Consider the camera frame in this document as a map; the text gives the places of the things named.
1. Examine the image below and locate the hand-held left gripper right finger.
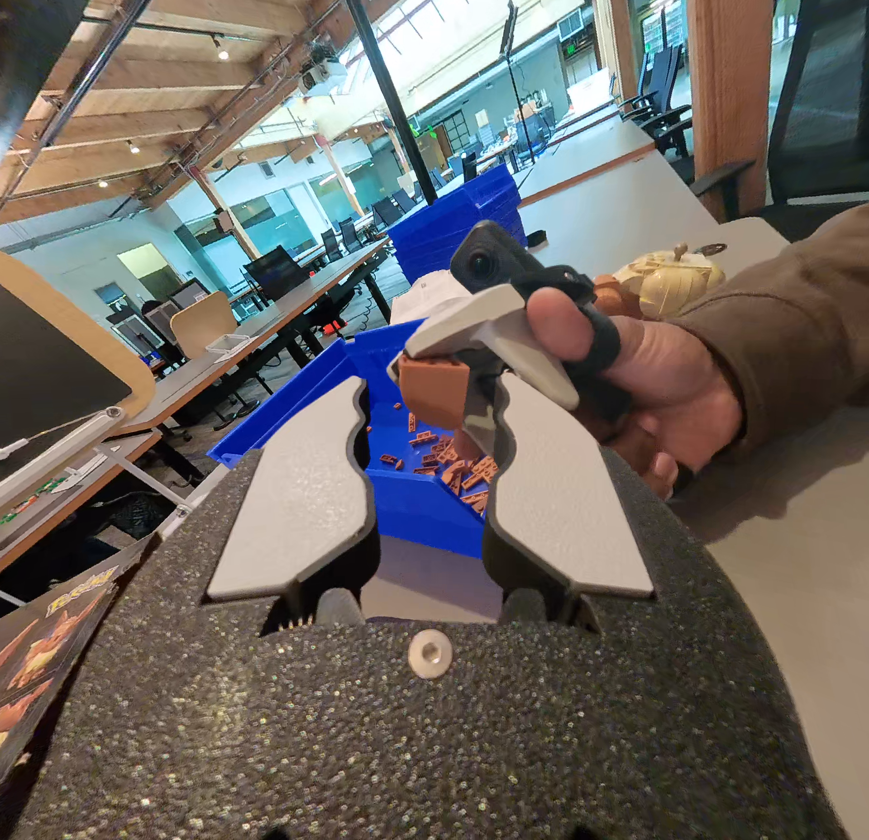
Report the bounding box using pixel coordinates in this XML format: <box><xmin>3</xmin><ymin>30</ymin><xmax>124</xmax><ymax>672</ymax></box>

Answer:
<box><xmin>482</xmin><ymin>375</ymin><xmax>655</xmax><ymax>599</ymax></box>

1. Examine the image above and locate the brown four stud brick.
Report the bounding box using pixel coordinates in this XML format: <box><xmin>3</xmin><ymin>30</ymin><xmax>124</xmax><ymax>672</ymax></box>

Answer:
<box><xmin>397</xmin><ymin>355</ymin><xmax>476</xmax><ymax>434</ymax></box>

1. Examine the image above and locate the stack of blue bins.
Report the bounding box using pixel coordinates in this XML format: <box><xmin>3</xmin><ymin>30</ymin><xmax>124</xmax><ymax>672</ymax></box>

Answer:
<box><xmin>387</xmin><ymin>165</ymin><xmax>528</xmax><ymax>285</ymax></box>

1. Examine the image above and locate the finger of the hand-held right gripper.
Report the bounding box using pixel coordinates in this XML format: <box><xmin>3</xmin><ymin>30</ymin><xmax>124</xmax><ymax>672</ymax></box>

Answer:
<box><xmin>405</xmin><ymin>284</ymin><xmax>537</xmax><ymax>366</ymax></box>
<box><xmin>496</xmin><ymin>318</ymin><xmax>585</xmax><ymax>413</ymax></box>

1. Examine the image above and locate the cream brick model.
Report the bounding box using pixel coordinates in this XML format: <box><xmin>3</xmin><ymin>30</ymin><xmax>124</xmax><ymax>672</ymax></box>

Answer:
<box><xmin>618</xmin><ymin>243</ymin><xmax>727</xmax><ymax>321</ymax></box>

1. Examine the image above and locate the person's right forearm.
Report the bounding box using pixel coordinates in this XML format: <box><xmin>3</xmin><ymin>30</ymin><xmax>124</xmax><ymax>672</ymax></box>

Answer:
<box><xmin>673</xmin><ymin>243</ymin><xmax>869</xmax><ymax>413</ymax></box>

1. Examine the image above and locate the black pole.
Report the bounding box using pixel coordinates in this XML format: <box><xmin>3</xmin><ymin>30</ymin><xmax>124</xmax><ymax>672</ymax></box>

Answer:
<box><xmin>333</xmin><ymin>0</ymin><xmax>438</xmax><ymax>206</ymax></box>

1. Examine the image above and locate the black computer monitor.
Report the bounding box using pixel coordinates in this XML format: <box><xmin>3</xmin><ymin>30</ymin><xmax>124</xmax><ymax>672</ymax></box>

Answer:
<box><xmin>245</xmin><ymin>246</ymin><xmax>306</xmax><ymax>298</ymax></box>

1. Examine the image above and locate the pile of brown bricks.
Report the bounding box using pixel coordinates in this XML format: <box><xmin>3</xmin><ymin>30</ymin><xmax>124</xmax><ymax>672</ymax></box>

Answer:
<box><xmin>378</xmin><ymin>406</ymin><xmax>497</xmax><ymax>515</ymax></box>

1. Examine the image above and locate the black office chair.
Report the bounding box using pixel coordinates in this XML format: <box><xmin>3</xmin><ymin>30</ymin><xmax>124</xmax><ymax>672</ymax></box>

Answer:
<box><xmin>693</xmin><ymin>0</ymin><xmax>869</xmax><ymax>237</ymax></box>

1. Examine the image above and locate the grey desk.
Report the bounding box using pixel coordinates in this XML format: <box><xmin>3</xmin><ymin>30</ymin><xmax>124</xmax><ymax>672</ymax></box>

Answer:
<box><xmin>163</xmin><ymin>114</ymin><xmax>869</xmax><ymax>840</ymax></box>

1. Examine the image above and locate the blue plastic bin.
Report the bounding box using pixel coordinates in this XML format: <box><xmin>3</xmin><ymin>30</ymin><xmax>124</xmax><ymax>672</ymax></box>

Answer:
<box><xmin>207</xmin><ymin>322</ymin><xmax>524</xmax><ymax>559</ymax></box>

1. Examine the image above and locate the wooden pillar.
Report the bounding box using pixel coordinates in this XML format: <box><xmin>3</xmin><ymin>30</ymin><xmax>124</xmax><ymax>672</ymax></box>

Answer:
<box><xmin>686</xmin><ymin>0</ymin><xmax>775</xmax><ymax>217</ymax></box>

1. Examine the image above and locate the printed cardboard box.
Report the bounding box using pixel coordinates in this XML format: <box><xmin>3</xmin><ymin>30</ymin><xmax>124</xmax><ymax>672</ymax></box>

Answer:
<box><xmin>0</xmin><ymin>542</ymin><xmax>150</xmax><ymax>787</ymax></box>

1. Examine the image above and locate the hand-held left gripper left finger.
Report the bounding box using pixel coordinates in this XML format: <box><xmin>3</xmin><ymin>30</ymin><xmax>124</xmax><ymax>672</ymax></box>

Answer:
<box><xmin>204</xmin><ymin>376</ymin><xmax>378</xmax><ymax>603</ymax></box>

